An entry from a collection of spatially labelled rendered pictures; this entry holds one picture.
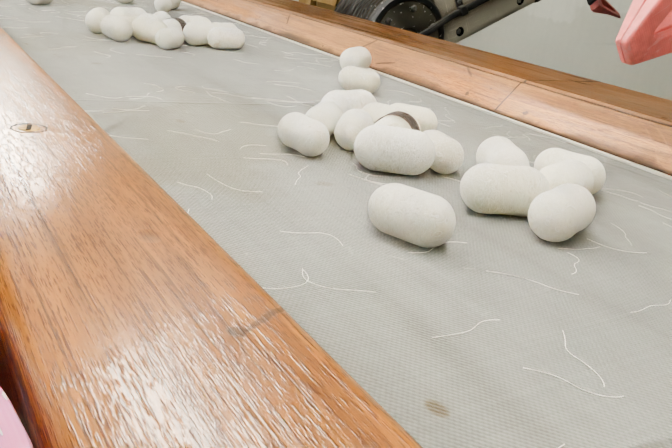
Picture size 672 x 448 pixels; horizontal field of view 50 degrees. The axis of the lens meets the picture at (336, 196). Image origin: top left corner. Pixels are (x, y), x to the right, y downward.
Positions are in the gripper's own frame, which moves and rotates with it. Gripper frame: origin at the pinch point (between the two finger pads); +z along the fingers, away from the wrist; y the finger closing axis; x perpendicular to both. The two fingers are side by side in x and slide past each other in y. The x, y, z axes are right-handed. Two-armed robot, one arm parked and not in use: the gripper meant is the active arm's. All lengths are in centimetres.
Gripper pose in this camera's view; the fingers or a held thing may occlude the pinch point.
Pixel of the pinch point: (634, 42)
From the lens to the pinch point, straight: 37.3
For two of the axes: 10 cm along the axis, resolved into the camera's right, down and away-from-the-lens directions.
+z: -7.3, 6.6, -1.8
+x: 4.5, 6.7, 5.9
